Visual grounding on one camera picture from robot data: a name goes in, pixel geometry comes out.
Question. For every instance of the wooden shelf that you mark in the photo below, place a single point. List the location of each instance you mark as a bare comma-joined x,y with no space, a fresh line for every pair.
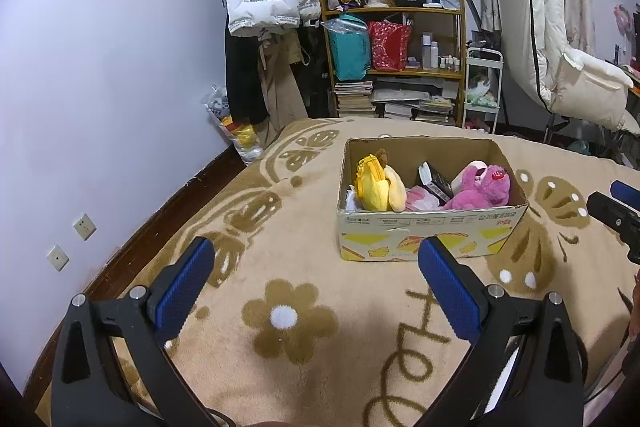
400,11

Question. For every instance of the pale pink packet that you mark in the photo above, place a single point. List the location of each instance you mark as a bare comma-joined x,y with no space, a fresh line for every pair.
422,199

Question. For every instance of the beige hanging garment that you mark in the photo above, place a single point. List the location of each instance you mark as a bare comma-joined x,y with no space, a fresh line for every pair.
282,92

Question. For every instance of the narrow stack of books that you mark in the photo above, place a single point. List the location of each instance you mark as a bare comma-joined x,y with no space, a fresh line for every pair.
354,99

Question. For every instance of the cardboard box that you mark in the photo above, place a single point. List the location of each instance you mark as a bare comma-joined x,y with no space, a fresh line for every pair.
430,232

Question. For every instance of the black hanging garment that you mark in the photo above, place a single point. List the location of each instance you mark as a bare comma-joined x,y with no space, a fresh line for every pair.
245,77

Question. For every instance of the white rolling cart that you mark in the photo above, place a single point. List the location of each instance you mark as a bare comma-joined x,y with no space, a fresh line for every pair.
482,92

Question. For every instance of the wide stack of books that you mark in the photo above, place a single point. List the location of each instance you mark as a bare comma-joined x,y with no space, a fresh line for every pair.
415,102

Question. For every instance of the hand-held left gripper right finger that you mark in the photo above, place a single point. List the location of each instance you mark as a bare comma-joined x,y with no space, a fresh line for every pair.
450,289

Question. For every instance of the row of cosmetic bottles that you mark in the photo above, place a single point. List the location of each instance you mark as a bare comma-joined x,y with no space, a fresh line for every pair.
440,57

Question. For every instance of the wall socket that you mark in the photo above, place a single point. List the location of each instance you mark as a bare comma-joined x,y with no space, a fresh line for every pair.
84,227
58,258

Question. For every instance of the plastic bag of toys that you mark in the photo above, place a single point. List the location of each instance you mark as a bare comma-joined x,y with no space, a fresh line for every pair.
237,132

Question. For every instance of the white fluffy plush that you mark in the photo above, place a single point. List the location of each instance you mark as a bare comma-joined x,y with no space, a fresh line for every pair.
351,200

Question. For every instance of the magenta bear plush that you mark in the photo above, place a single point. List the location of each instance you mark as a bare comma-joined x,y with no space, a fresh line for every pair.
482,192

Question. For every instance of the beige flower blanket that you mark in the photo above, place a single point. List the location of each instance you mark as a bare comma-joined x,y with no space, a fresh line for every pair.
300,357

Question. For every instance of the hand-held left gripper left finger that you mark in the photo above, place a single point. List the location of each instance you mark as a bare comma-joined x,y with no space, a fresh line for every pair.
182,289

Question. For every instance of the pink decoration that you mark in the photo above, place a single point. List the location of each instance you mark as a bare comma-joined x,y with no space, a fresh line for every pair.
624,19

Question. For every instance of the yellow plush toy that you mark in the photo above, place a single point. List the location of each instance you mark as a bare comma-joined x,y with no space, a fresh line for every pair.
375,184

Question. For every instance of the cream down coat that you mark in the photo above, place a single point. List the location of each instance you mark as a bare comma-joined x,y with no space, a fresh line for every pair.
555,32

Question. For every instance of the pink swirl roll plush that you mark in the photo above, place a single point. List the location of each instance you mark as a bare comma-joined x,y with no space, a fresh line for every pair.
467,174

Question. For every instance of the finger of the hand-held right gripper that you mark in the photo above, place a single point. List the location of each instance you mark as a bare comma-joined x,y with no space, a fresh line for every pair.
612,214
627,193

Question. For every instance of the teal bag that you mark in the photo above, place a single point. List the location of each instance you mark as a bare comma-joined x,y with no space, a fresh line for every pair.
350,49

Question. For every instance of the red patterned bag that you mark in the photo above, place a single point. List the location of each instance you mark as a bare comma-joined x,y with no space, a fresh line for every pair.
389,47

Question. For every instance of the black packet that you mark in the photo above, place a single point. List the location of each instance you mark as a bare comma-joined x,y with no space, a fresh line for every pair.
436,182

